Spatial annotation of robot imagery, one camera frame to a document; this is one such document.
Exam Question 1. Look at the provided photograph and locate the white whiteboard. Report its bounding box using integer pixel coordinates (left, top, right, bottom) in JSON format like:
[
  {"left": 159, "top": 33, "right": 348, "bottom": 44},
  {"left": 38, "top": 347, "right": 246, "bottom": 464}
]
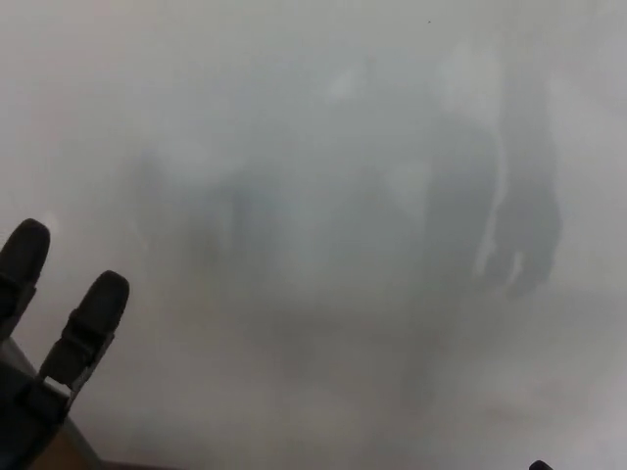
[{"left": 0, "top": 0, "right": 627, "bottom": 470}]

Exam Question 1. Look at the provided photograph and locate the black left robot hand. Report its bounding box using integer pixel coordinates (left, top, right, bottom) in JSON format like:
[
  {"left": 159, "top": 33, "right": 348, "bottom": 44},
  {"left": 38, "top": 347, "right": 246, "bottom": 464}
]
[{"left": 0, "top": 217, "right": 131, "bottom": 470}]

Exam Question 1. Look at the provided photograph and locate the grey metal whiteboard frame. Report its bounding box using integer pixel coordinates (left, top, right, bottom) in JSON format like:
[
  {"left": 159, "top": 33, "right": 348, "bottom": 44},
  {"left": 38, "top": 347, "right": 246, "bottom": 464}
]
[{"left": 0, "top": 336, "right": 102, "bottom": 465}]

